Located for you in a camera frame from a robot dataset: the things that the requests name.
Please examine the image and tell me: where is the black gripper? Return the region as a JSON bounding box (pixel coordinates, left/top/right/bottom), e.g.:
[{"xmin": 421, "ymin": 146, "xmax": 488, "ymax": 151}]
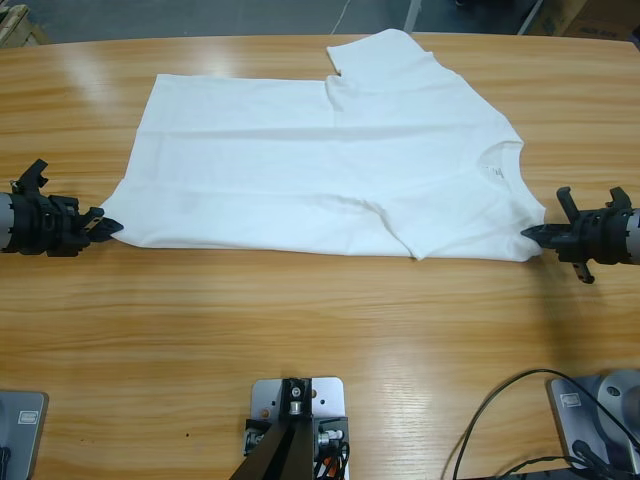
[
  {"xmin": 521, "ymin": 186, "xmax": 634, "ymax": 286},
  {"xmin": 10, "ymin": 159, "xmax": 125, "ymax": 258}
]

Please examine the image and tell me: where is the white T-shirt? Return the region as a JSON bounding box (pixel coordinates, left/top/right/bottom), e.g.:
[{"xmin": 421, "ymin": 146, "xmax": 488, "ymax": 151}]
[{"xmin": 99, "ymin": 28, "xmax": 546, "ymax": 262}]

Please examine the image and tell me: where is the pale printed cardboard box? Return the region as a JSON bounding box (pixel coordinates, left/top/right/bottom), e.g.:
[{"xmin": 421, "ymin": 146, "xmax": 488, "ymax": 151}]
[{"xmin": 564, "ymin": 12, "xmax": 632, "ymax": 40}]

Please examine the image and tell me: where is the slanted metal bar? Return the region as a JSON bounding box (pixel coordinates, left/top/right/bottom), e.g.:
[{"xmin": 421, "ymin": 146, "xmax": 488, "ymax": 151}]
[{"xmin": 517, "ymin": 0, "xmax": 547, "ymax": 35}]

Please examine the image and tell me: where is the wooden pallet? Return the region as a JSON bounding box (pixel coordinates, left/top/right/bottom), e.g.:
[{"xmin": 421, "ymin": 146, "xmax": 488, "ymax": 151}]
[{"xmin": 0, "ymin": 3, "xmax": 51, "ymax": 49}]

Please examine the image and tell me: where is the brown cardboard box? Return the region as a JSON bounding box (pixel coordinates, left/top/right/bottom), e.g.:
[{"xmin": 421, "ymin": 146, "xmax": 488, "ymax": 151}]
[{"xmin": 524, "ymin": 0, "xmax": 591, "ymax": 37}]

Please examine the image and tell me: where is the grey base plate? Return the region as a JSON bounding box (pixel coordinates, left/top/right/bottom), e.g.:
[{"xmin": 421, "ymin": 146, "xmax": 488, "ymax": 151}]
[
  {"xmin": 544, "ymin": 374, "xmax": 640, "ymax": 472},
  {"xmin": 0, "ymin": 389, "xmax": 50, "ymax": 480}
]

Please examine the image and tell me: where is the white upright post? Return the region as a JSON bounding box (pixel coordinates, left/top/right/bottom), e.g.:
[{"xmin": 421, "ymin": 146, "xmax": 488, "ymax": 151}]
[{"xmin": 402, "ymin": 0, "xmax": 422, "ymax": 34}]

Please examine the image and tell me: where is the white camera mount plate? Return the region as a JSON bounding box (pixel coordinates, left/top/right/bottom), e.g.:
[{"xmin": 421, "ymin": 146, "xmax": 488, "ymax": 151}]
[{"xmin": 249, "ymin": 377, "xmax": 350, "ymax": 480}]

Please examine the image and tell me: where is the orange and black cable bundle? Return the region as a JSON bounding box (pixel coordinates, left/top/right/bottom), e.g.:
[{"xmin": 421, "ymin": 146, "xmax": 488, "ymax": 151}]
[{"xmin": 312, "ymin": 442, "xmax": 354, "ymax": 480}]

